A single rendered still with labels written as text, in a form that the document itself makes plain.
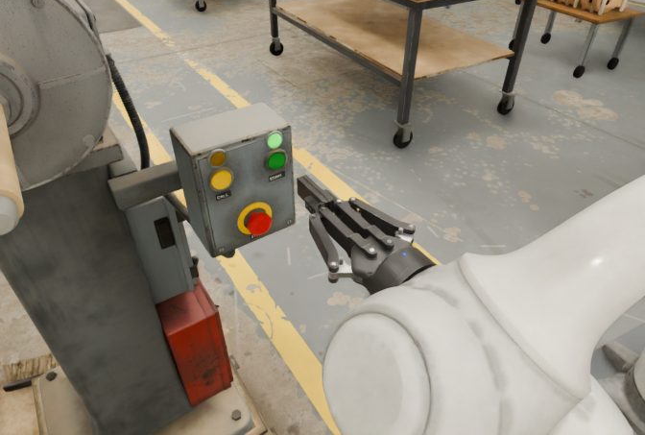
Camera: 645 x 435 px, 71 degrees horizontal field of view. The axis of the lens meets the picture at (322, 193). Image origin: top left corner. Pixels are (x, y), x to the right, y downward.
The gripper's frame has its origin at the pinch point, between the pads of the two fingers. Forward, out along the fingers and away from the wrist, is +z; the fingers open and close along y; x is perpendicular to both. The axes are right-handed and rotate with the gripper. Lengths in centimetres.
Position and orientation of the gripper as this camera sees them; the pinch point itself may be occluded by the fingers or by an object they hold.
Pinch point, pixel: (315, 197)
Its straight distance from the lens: 61.8
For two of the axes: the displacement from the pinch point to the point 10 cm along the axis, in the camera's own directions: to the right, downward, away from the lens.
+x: 0.0, -8.0, -6.0
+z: -5.5, -5.0, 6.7
